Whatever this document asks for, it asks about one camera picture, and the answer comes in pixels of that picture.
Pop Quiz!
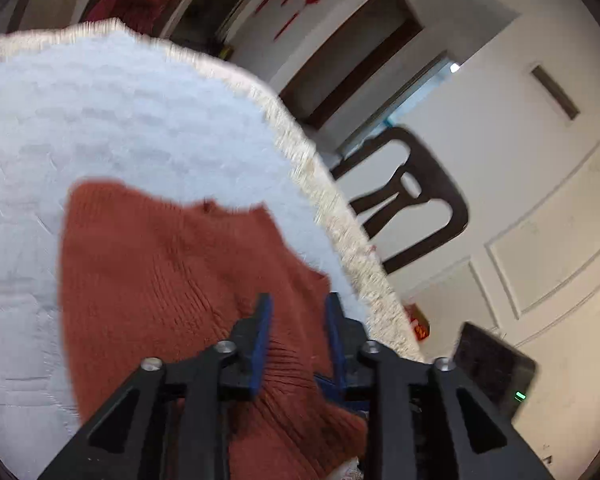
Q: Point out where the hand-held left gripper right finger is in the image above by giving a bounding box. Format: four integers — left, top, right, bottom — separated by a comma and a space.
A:
324, 291, 556, 480

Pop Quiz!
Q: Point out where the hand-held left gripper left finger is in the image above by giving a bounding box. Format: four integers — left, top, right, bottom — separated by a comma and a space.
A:
37, 292, 273, 480

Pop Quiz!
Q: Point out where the rust knit sweater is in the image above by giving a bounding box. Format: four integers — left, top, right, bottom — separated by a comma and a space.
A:
57, 177, 371, 480

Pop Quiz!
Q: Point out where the cream lace tablecloth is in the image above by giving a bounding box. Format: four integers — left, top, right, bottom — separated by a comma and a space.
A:
0, 17, 426, 480

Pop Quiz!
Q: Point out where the dark wooden door frame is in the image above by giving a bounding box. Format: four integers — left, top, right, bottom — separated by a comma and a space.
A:
279, 0, 426, 128

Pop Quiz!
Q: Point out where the dark wooden chair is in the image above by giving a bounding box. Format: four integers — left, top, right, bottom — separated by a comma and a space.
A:
330, 125, 471, 276

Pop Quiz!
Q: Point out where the black box with green light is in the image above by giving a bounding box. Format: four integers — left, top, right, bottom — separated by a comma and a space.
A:
452, 321, 538, 418

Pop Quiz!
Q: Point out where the small red paper decoration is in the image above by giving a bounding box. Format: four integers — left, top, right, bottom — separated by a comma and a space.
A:
405, 302, 431, 343

